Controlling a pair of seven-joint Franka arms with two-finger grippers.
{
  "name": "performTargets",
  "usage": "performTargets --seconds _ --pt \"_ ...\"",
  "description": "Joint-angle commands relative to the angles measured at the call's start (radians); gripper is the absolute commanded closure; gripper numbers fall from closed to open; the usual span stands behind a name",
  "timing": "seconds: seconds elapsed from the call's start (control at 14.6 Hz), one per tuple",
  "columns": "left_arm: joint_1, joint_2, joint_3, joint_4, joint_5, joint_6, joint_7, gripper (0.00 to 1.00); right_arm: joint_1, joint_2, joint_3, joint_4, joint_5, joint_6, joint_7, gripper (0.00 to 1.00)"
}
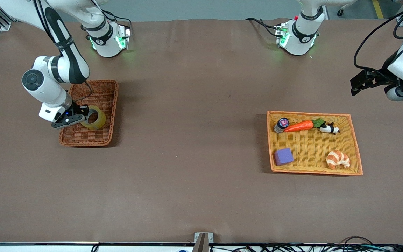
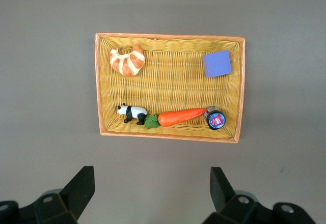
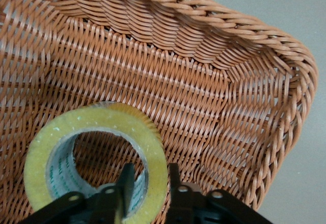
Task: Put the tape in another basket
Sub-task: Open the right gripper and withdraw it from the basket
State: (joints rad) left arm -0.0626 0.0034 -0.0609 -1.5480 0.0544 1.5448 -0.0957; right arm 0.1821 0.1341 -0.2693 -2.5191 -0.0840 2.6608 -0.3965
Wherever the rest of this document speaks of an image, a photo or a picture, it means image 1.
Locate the clear yellowish tape roll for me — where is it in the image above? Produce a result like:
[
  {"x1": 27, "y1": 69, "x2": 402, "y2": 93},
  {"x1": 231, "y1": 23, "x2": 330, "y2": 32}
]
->
[{"x1": 80, "y1": 105, "x2": 107, "y2": 131}]

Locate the brown wicker basket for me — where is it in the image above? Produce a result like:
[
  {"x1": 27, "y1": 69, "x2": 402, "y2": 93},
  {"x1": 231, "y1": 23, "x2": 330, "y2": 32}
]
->
[{"x1": 59, "y1": 80, "x2": 119, "y2": 147}]

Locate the yellow wicker basket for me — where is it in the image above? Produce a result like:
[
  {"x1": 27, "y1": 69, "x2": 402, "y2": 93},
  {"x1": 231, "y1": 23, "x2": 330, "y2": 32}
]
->
[{"x1": 266, "y1": 110, "x2": 363, "y2": 176}]

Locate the toy panda figure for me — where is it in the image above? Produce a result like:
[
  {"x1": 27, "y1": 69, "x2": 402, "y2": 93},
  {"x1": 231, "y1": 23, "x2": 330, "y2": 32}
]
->
[{"x1": 319, "y1": 122, "x2": 341, "y2": 135}]

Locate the office chair caster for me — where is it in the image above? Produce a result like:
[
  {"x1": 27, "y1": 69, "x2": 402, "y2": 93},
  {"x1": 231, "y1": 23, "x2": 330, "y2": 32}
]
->
[{"x1": 337, "y1": 0, "x2": 359, "y2": 17}]

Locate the toy croissant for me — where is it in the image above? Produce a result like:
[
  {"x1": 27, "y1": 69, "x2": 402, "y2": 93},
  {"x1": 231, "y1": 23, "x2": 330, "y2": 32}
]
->
[{"x1": 326, "y1": 150, "x2": 351, "y2": 170}]

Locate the orange toy carrot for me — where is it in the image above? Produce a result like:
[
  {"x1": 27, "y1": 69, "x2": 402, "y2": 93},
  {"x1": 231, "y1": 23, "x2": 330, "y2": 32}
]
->
[{"x1": 283, "y1": 118, "x2": 327, "y2": 133}]

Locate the metal base connector plate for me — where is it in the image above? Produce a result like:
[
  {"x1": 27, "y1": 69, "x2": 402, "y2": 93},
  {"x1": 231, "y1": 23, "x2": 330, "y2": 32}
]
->
[
  {"x1": 116, "y1": 25, "x2": 132, "y2": 50},
  {"x1": 274, "y1": 22, "x2": 290, "y2": 48}
]

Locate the purple foam block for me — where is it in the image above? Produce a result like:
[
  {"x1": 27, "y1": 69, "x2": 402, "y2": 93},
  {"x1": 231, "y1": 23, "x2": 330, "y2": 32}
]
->
[{"x1": 274, "y1": 147, "x2": 295, "y2": 166}]

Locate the brown table cover sheet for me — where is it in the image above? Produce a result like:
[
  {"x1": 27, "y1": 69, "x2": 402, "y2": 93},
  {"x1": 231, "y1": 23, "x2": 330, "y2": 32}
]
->
[{"x1": 0, "y1": 18, "x2": 403, "y2": 245}]

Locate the black base power cable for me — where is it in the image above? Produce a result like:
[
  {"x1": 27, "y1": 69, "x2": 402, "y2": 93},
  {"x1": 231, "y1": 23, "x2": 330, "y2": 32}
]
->
[
  {"x1": 81, "y1": 0, "x2": 133, "y2": 40},
  {"x1": 245, "y1": 17, "x2": 280, "y2": 37}
]

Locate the aluminium camera mount post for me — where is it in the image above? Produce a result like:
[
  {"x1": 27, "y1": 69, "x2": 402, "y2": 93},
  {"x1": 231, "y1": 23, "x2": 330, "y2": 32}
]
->
[{"x1": 192, "y1": 232, "x2": 214, "y2": 252}]

